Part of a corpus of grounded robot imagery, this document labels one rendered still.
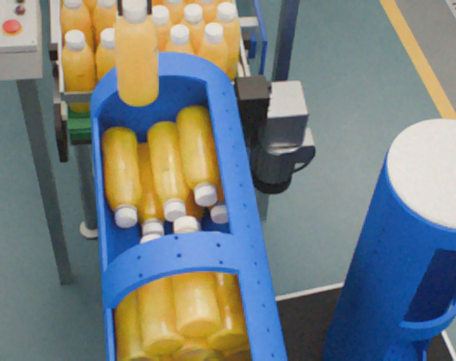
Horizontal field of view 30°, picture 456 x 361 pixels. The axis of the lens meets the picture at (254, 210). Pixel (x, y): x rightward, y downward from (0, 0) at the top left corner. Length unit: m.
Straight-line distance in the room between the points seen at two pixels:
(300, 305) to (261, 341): 1.25
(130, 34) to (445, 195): 0.70
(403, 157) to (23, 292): 1.42
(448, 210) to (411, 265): 0.17
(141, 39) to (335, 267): 1.57
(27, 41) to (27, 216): 1.16
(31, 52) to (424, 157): 0.83
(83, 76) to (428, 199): 0.76
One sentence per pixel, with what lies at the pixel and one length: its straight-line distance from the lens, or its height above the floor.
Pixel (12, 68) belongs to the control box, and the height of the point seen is 1.04.
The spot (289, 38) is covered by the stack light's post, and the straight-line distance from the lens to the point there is 2.22.
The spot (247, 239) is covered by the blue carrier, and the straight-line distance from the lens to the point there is 1.37.
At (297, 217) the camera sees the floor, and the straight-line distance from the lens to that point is 2.87.
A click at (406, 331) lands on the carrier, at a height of 0.60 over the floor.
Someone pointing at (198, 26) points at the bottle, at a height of 1.07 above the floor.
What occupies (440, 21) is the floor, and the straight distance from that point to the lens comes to 3.66.
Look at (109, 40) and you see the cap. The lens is 1.79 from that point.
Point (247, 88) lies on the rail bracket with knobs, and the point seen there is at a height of 1.00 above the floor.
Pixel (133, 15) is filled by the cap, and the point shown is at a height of 1.44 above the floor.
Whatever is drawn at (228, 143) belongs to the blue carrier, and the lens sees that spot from 1.48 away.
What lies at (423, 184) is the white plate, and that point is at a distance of 1.70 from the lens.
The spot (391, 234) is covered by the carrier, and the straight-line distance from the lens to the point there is 1.75.
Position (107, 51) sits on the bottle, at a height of 1.07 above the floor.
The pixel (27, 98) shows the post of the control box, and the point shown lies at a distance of 2.03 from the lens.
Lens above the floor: 2.34
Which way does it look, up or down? 55 degrees down
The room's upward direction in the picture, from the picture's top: 8 degrees clockwise
